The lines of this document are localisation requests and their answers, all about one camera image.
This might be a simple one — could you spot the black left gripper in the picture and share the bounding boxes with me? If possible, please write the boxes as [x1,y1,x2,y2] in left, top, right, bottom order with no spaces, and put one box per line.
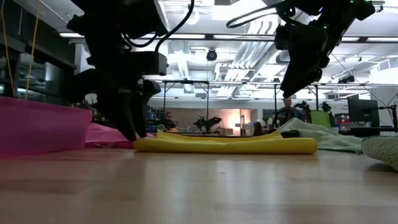
[93,74,161,142]

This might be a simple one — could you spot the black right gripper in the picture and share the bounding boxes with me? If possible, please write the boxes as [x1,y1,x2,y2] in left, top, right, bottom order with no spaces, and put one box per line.
[280,24,331,99]

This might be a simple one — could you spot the light green microfiber towel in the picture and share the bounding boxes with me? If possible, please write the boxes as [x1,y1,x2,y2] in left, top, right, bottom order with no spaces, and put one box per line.
[360,134,398,172]
[275,117,364,154]

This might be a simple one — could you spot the yellow microfiber towel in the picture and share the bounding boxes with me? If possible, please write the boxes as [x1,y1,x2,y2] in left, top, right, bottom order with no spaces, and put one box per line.
[133,129,319,156]

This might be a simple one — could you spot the pink microfiber towel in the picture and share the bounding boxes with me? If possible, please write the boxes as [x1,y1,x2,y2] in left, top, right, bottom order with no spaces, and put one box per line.
[84,122,155,149]

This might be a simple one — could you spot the person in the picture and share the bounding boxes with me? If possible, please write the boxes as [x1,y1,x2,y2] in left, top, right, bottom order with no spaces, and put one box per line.
[162,111,179,132]
[277,96,307,126]

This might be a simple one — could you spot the black computer monitor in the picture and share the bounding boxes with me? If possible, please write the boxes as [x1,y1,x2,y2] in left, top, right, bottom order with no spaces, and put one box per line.
[347,98,381,128]

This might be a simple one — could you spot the pink translucent plastic bin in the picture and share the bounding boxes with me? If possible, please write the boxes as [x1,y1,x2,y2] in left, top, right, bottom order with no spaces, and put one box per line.
[0,96,93,158]

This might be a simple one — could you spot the black round ceiling device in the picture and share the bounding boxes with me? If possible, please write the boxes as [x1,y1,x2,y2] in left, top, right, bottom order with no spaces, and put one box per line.
[205,47,219,62]

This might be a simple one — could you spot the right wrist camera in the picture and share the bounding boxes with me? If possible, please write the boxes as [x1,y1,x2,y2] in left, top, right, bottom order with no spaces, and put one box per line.
[274,24,294,51]

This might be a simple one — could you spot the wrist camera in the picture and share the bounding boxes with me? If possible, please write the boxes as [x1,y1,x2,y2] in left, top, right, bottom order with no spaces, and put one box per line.
[274,24,294,51]
[124,50,170,77]

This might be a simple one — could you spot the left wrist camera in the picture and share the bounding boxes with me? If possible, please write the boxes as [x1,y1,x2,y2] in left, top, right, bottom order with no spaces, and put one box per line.
[124,50,170,77]

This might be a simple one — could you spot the black aluminium table frame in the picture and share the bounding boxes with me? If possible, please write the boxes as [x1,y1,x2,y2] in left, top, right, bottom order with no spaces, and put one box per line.
[178,131,261,138]

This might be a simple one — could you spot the black camera cable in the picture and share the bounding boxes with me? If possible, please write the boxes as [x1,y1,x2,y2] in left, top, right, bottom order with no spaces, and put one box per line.
[123,0,196,53]
[226,2,294,30]

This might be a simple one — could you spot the yellow cable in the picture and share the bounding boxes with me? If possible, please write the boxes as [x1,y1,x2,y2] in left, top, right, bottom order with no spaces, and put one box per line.
[25,0,40,101]
[1,0,16,98]

